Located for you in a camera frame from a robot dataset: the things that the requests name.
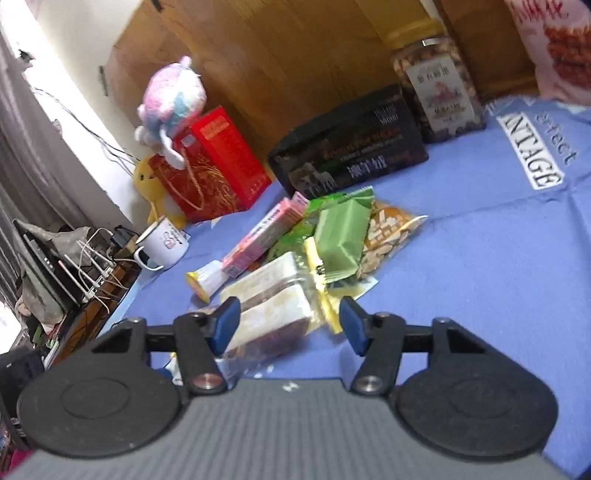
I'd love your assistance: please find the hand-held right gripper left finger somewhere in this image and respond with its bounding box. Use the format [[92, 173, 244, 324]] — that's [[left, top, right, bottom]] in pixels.
[[92, 296, 242, 394]]

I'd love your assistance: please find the yellow plush toy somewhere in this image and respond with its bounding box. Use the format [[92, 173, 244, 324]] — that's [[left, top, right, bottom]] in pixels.
[[134, 157, 188, 232]]

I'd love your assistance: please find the black power adapter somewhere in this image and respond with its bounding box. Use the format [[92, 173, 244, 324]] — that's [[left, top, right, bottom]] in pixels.
[[111, 226, 140, 251]]

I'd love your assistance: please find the clear pastry packet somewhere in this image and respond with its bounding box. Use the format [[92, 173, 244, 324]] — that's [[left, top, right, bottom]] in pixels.
[[217, 284, 343, 377], [220, 237, 340, 306]]

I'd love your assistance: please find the clear packet of nuts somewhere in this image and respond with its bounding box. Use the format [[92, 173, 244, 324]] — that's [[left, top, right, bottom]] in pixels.
[[355, 200, 430, 283]]

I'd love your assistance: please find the blue printed bed sheet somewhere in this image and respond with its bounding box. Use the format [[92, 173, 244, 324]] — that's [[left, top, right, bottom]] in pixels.
[[46, 95, 591, 479]]

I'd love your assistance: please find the black carton box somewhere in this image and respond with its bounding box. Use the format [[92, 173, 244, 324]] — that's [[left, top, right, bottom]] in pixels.
[[268, 84, 430, 197]]

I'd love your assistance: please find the pastel plush toy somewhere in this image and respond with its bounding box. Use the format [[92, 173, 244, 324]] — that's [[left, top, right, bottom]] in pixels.
[[135, 55, 206, 169]]

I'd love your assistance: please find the pink snack bag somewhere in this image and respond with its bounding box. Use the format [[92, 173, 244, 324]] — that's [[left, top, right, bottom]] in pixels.
[[503, 0, 591, 108]]

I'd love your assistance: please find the matte green snack packet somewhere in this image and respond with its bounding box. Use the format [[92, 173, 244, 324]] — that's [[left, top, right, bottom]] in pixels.
[[314, 187, 375, 282]]

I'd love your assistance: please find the wooden desk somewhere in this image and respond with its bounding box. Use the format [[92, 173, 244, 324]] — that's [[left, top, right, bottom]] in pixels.
[[44, 258, 145, 370]]

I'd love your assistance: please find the wooden headboard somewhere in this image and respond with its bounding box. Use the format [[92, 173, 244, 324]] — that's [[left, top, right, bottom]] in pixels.
[[106, 0, 539, 162]]

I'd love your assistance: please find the long pink snack box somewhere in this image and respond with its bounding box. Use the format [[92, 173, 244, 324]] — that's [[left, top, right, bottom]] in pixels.
[[222, 193, 309, 278]]

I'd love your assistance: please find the nut jar with yellow lid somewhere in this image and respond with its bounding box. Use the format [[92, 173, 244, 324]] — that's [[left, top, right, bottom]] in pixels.
[[385, 18, 488, 144]]

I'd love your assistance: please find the dark monitor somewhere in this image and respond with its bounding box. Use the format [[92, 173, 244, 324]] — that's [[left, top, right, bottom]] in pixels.
[[11, 219, 71, 315]]

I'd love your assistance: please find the white yellow snack tube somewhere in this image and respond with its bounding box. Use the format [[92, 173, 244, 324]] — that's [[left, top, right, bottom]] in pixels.
[[186, 260, 228, 304]]

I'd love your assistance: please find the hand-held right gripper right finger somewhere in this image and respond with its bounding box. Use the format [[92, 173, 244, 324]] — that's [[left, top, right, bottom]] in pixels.
[[339, 296, 486, 394]]

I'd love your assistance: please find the white enamel mug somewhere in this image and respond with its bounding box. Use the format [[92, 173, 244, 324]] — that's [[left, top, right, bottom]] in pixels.
[[134, 217, 190, 272]]

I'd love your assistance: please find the grey curtain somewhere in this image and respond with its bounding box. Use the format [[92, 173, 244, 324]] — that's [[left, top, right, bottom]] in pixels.
[[0, 28, 117, 303]]

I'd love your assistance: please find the red gift box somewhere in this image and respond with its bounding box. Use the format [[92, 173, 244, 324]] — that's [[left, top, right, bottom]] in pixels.
[[189, 107, 272, 211]]

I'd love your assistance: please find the red gift bag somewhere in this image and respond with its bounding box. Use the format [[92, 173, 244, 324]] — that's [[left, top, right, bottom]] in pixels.
[[148, 138, 241, 221]]

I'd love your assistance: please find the bright green snack packet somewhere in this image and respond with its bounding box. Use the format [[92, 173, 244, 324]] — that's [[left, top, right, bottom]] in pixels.
[[268, 193, 352, 264]]

